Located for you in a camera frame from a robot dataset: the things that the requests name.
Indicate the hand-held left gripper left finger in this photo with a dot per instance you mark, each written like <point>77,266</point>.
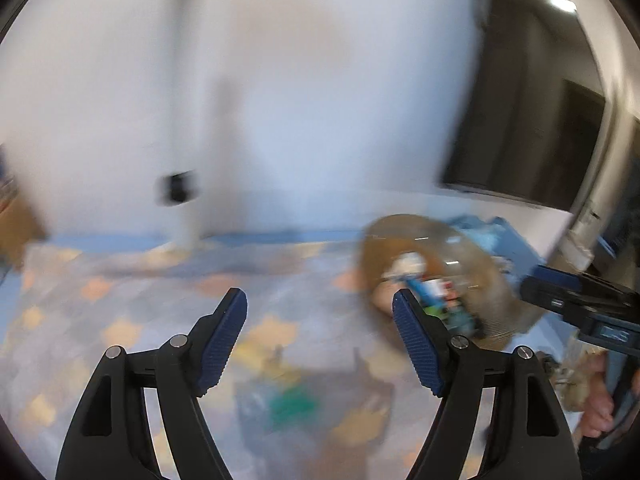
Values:
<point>222,345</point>

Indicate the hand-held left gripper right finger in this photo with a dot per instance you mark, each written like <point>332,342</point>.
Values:
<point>417,345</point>

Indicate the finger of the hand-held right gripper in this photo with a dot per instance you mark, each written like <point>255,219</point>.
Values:
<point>555,292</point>

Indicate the person's right hand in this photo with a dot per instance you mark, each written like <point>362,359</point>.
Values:
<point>595,405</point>

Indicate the blue storage box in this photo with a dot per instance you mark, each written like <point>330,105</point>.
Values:
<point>505,240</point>

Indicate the fan-patterned tablecloth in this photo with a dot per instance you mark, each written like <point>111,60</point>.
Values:
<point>150,300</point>

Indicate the green translucent plastic toy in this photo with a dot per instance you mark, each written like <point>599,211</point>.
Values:
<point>292,405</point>

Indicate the black monitor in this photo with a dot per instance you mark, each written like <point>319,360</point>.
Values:
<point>530,110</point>

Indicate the brown cardboard pen holder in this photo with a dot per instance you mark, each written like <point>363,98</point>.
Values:
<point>20,230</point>

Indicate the white lamp pole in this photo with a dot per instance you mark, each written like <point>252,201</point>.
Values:
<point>187,110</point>

